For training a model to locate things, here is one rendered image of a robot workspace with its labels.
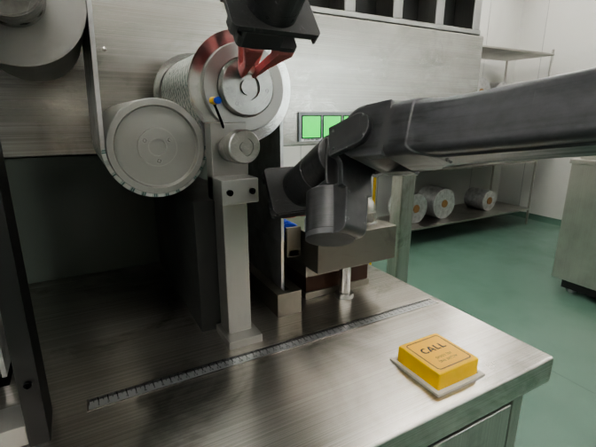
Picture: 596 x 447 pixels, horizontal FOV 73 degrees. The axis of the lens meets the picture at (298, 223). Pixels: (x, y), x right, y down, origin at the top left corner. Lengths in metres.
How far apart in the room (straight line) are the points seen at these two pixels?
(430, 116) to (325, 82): 0.66
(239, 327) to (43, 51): 0.41
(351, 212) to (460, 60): 0.96
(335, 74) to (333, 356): 0.70
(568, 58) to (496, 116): 5.05
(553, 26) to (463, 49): 4.23
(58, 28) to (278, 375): 0.47
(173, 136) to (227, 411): 0.34
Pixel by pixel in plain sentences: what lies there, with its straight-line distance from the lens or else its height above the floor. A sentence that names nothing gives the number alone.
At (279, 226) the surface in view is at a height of 1.04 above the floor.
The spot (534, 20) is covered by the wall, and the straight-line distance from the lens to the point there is 5.70.
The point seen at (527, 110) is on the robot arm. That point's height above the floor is 1.22.
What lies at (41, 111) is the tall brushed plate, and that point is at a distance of 0.87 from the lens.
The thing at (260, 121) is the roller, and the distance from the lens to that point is 0.58.
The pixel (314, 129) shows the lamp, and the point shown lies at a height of 1.18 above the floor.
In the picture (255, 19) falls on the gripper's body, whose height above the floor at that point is 1.31.
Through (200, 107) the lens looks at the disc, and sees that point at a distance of 0.56.
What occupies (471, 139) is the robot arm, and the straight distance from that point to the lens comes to 0.36.
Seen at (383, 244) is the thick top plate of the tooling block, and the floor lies 1.00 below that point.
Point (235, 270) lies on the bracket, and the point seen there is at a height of 1.01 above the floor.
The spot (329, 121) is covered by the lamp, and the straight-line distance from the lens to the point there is 1.03.
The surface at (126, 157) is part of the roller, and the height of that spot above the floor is 1.16.
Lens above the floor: 1.22
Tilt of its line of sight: 15 degrees down
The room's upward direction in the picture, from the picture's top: straight up
